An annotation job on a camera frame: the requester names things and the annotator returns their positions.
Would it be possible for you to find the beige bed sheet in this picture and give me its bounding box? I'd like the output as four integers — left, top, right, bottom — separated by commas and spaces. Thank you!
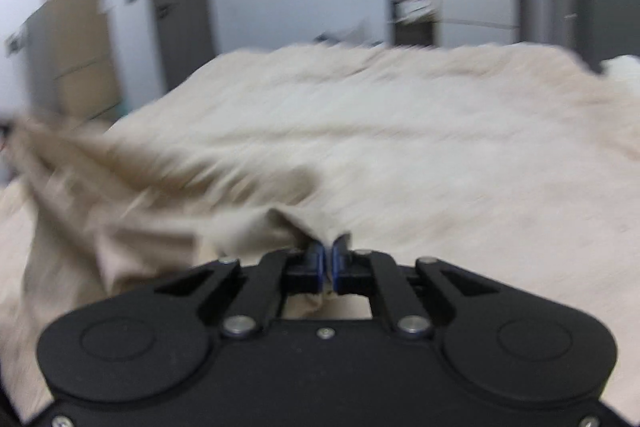
0, 181, 46, 408

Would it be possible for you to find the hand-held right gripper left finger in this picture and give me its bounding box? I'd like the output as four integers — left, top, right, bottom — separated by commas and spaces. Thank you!
155, 241, 326, 339

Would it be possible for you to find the grey padded headboard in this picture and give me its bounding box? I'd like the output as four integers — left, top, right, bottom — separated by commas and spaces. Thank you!
564, 0, 640, 74

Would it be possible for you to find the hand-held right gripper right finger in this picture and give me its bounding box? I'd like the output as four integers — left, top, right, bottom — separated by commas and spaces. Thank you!
330, 234, 501, 339

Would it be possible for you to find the wooden drawer cabinet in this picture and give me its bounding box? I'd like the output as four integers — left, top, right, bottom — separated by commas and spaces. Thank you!
24, 0, 125, 124

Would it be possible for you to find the white fluffy pillow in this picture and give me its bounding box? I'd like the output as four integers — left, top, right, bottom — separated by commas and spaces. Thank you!
599, 55, 640, 82

